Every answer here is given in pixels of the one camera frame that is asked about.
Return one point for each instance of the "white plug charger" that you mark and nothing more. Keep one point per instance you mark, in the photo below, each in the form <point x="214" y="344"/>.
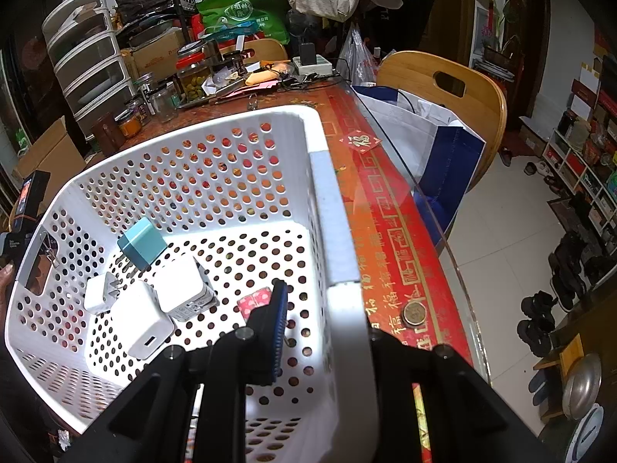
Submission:
<point x="101" y="293"/>

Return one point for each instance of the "white usb c charger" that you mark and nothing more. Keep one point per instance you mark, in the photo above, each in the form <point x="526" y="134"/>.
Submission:
<point x="139" y="322"/>

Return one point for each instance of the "red patterned table cover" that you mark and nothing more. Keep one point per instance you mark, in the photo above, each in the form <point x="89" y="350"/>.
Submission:
<point x="395" y="231"/>

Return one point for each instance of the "green shopping bag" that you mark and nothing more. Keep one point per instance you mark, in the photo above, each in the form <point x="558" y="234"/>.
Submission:
<point x="268" y="15"/>

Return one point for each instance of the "brown cardboard box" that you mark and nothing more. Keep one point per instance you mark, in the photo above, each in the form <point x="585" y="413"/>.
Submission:
<point x="53" y="152"/>

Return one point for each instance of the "white and blue paper bag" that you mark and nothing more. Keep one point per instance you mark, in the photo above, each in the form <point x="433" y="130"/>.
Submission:
<point x="432" y="148"/>

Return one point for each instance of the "white shoe shelf unit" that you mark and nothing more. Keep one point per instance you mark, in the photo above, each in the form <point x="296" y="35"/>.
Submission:
<point x="568" y="164"/>

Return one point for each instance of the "white perforated plastic basket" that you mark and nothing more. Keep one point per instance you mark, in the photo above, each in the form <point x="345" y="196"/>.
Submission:
<point x="74" y="361"/>

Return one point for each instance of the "large white cube charger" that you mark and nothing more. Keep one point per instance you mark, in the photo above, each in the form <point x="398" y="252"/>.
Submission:
<point x="183" y="289"/>

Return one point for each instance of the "red patterned white charger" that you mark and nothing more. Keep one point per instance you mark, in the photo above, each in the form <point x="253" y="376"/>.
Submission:
<point x="249" y="303"/>

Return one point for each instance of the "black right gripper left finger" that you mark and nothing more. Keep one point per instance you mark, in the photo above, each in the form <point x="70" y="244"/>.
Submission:
<point x="195" y="397"/>

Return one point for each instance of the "wooden chair with handle hole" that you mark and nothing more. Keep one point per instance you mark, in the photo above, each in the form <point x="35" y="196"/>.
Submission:
<point x="475" y="98"/>

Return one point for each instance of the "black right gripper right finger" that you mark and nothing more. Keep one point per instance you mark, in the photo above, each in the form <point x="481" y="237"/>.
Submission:
<point x="467" y="420"/>

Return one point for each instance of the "black power adapter with cable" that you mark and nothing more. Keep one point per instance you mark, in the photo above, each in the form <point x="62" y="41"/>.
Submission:
<point x="15" y="241"/>

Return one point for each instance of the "teal square charger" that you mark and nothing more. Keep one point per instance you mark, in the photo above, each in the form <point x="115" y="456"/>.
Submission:
<point x="142" y="244"/>

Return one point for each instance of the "gold coin on table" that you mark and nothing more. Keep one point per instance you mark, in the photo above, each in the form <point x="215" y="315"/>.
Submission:
<point x="414" y="314"/>

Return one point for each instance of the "clear plastic bag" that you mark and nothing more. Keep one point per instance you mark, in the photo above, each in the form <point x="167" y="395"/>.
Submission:
<point x="355" y="62"/>

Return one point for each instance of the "orange lidded small jar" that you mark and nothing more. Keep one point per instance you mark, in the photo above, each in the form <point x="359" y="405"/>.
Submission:
<point x="130" y="125"/>

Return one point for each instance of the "metal keys on table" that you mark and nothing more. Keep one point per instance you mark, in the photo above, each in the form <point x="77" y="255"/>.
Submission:
<point x="253" y="101"/>

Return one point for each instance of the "white stacked drawer unit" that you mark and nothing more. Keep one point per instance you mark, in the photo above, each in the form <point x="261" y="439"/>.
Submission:
<point x="86" y="59"/>

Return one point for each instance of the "red lidded pickle jar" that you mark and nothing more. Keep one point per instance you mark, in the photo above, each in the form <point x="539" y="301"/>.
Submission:
<point x="192" y="72"/>

